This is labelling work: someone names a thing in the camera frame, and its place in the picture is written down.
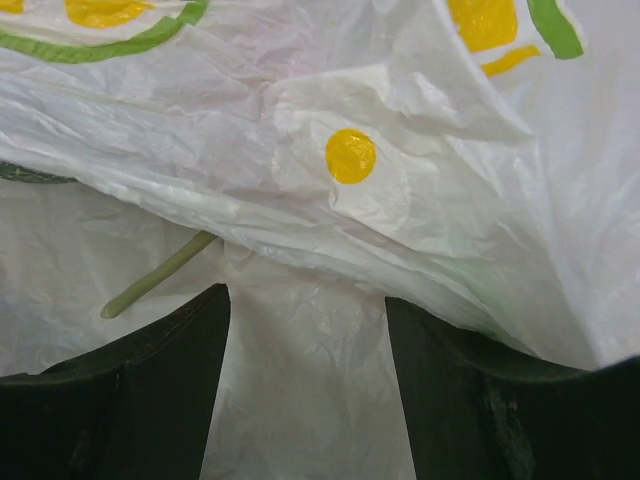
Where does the green fake fruit stem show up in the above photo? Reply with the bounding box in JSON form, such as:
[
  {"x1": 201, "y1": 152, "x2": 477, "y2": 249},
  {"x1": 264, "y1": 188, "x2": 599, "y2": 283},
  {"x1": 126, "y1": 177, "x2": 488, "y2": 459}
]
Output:
[{"x1": 100, "y1": 231, "x2": 218, "y2": 319}]

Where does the white plastic bag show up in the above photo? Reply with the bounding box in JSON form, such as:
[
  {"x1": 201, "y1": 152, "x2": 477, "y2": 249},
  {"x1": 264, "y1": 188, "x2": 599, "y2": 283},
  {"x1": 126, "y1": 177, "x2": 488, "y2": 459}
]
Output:
[{"x1": 1, "y1": 1, "x2": 639, "y2": 479}]

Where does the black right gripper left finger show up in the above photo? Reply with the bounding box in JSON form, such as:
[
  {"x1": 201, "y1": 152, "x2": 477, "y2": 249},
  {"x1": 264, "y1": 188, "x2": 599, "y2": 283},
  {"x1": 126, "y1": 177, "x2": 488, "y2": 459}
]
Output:
[{"x1": 1, "y1": 284, "x2": 230, "y2": 479}]

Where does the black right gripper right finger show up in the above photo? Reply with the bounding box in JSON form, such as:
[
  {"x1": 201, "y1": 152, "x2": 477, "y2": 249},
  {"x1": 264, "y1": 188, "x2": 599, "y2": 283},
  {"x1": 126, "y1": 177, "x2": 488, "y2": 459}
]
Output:
[{"x1": 385, "y1": 298, "x2": 639, "y2": 479}]

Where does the green fake melon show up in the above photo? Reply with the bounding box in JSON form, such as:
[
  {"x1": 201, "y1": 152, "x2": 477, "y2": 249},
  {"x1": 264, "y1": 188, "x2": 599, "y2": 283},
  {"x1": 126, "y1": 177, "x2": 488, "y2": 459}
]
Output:
[{"x1": 0, "y1": 161, "x2": 76, "y2": 184}]

